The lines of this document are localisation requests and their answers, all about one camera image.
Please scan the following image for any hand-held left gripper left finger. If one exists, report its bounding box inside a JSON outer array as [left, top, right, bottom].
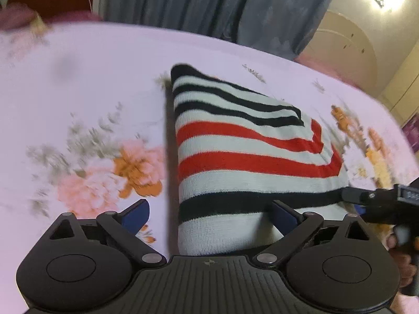
[[48, 199, 167, 267]]

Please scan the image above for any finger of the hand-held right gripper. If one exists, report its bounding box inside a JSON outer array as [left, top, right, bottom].
[[340, 185, 398, 216]]

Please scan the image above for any pink pillow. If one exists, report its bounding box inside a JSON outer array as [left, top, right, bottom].
[[0, 3, 100, 35]]

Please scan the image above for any cream wardrobe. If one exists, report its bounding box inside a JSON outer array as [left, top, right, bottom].
[[295, 0, 419, 113]]

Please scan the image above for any grey-blue curtain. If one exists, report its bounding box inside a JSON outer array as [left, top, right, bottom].
[[95, 0, 344, 60]]

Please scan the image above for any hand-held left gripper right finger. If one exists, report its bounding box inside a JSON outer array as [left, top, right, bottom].
[[257, 199, 372, 265]]

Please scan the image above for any black red striped white sweater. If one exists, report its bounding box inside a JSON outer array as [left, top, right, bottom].
[[169, 62, 351, 258]]

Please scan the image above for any purple box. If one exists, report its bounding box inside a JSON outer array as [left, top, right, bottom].
[[402, 114, 419, 155]]

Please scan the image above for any person's right hand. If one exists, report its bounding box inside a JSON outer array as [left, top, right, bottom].
[[385, 232, 416, 289]]

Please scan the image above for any floral bed sheet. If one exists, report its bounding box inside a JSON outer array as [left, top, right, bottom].
[[0, 21, 419, 314]]

